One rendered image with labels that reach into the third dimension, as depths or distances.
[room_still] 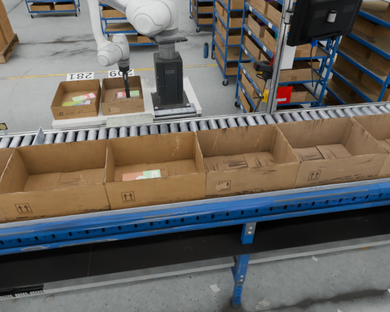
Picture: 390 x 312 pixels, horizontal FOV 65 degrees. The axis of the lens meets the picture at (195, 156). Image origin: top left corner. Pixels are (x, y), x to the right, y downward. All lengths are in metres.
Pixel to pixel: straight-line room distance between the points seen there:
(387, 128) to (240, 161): 0.80
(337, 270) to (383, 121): 1.03
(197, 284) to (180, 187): 0.99
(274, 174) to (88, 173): 0.84
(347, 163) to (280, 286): 1.02
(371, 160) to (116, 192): 1.07
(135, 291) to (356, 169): 1.44
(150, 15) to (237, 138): 0.80
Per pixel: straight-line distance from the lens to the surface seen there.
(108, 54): 2.06
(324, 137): 1.71
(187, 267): 1.84
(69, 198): 1.27
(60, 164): 1.55
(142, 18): 1.79
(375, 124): 1.83
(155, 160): 1.50
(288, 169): 1.32
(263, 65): 2.05
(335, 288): 2.27
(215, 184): 1.26
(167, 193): 1.25
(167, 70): 2.10
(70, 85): 2.54
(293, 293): 2.17
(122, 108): 2.16
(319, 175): 1.42
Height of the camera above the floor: 1.86
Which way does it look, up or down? 39 degrees down
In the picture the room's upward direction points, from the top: straight up
